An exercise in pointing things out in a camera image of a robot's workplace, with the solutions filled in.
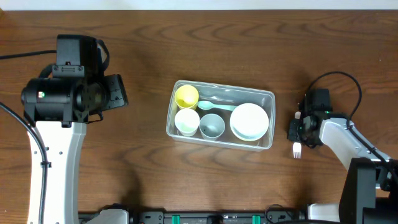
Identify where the pink fork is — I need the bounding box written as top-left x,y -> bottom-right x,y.
292,111 -> 302,159

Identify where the white bowl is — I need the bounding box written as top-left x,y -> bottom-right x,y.
229,103 -> 269,141

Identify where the clear plastic container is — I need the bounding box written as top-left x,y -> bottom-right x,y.
166,80 -> 275,152

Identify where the grey cup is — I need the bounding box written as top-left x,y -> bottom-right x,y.
199,114 -> 226,140

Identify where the yellow cup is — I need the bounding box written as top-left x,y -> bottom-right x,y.
174,85 -> 199,110

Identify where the white cup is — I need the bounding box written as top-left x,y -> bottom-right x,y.
174,109 -> 200,137

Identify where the mint green spoon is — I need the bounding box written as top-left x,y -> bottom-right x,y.
197,101 -> 236,111

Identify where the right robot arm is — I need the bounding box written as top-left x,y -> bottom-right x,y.
287,105 -> 397,223

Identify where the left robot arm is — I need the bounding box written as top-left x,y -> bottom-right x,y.
21,74 -> 128,223

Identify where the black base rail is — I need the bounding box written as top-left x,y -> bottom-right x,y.
77,203 -> 343,224

